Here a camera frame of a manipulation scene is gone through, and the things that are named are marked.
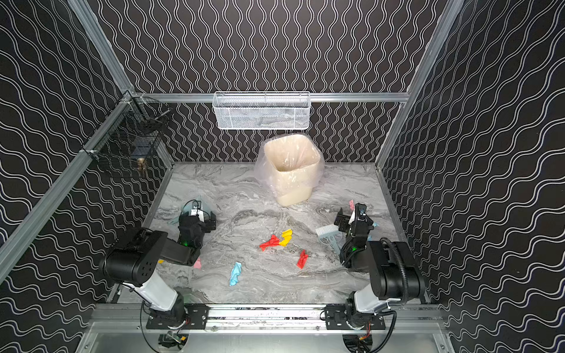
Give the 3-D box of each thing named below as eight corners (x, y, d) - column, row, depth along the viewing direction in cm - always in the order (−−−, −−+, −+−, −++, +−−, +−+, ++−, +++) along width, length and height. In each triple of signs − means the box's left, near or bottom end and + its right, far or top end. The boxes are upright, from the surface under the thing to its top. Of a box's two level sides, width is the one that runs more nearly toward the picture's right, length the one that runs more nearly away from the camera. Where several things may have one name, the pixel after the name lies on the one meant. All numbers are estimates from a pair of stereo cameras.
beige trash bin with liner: (283, 224, 99) (281, 186, 79) (253, 190, 112) (245, 150, 92) (324, 196, 109) (332, 155, 89) (291, 168, 122) (292, 127, 102)
